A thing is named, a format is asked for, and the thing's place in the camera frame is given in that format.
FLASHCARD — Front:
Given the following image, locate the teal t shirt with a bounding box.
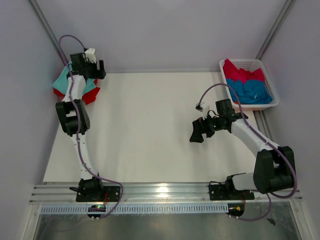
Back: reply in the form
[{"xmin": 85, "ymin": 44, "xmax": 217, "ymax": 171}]
[{"xmin": 52, "ymin": 67, "xmax": 100, "ymax": 96}]

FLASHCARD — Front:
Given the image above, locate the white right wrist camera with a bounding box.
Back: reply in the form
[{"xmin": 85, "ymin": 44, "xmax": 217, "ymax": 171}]
[{"xmin": 195, "ymin": 102, "xmax": 210, "ymax": 120}]

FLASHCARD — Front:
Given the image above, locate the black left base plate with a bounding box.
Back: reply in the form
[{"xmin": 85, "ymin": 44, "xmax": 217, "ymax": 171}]
[{"xmin": 75, "ymin": 185, "xmax": 121, "ymax": 203}]

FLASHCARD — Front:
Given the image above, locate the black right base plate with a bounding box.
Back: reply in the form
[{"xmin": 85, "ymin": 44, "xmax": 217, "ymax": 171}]
[{"xmin": 208, "ymin": 181, "xmax": 255, "ymax": 201}]

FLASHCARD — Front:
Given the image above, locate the white slotted cable duct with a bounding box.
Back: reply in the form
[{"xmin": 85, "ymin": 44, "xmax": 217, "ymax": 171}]
[{"xmin": 39, "ymin": 202, "xmax": 229, "ymax": 215}]

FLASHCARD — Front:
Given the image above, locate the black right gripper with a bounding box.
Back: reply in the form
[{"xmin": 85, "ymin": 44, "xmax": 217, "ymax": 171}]
[{"xmin": 189, "ymin": 112, "xmax": 225, "ymax": 143}]

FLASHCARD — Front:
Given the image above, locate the red folded t shirt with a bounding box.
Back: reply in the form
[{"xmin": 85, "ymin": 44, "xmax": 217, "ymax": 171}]
[{"xmin": 53, "ymin": 79, "xmax": 99, "ymax": 105}]

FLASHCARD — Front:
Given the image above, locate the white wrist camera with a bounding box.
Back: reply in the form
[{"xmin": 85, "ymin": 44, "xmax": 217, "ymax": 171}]
[
  {"xmin": 84, "ymin": 48, "xmax": 97, "ymax": 64},
  {"xmin": 195, "ymin": 102, "xmax": 210, "ymax": 120}
]

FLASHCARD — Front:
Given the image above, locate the magenta t shirt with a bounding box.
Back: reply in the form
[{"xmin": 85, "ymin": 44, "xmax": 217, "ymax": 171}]
[{"xmin": 222, "ymin": 59, "xmax": 265, "ymax": 84}]

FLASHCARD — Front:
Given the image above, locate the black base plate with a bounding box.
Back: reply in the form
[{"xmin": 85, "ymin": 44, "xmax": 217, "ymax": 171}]
[
  {"xmin": 208, "ymin": 181, "xmax": 255, "ymax": 201},
  {"xmin": 75, "ymin": 185, "xmax": 121, "ymax": 203}
]

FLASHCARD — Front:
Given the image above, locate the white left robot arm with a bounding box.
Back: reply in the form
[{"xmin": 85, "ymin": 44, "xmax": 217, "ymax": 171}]
[{"xmin": 55, "ymin": 48, "xmax": 106, "ymax": 202}]

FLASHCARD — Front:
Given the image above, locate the blue t shirt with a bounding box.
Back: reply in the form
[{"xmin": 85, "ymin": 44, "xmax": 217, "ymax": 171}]
[{"xmin": 226, "ymin": 79, "xmax": 273, "ymax": 105}]

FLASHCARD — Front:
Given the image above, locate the white plastic basket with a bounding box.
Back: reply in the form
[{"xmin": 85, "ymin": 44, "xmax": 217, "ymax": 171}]
[{"xmin": 219, "ymin": 58, "xmax": 280, "ymax": 111}]

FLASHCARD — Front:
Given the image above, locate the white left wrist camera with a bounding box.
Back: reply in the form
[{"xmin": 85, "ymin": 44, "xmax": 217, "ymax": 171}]
[{"xmin": 84, "ymin": 48, "xmax": 97, "ymax": 64}]

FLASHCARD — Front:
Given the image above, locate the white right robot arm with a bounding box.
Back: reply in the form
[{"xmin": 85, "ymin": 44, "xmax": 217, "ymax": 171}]
[{"xmin": 189, "ymin": 99, "xmax": 298, "ymax": 199}]

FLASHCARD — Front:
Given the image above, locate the aluminium mounting rail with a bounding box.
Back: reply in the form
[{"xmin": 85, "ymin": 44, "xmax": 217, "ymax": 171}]
[{"xmin": 28, "ymin": 181, "xmax": 303, "ymax": 205}]

